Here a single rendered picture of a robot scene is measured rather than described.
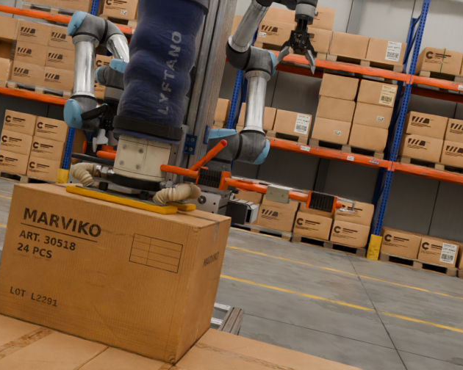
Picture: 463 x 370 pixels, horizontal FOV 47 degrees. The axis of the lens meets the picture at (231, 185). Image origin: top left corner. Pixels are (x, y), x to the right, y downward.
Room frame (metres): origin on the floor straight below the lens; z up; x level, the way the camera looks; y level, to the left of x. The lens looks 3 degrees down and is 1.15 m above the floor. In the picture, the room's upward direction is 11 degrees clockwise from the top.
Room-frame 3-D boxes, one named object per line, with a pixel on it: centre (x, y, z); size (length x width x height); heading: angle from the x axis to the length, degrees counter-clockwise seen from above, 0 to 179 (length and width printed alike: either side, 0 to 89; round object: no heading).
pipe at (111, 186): (1.75, 0.30, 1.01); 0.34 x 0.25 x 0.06; 77
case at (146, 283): (1.73, 0.31, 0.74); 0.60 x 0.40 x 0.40; 78
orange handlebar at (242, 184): (1.82, 0.08, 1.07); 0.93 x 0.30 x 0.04; 77
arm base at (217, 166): (2.29, 0.08, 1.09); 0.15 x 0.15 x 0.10
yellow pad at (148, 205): (1.65, 0.33, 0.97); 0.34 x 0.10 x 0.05; 77
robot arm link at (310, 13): (2.05, -0.15, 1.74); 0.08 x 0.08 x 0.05
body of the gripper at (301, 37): (2.04, -0.14, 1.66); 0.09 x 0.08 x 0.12; 173
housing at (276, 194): (1.64, -0.15, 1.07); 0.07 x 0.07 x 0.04; 77
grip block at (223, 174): (1.69, 0.06, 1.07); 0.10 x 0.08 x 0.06; 167
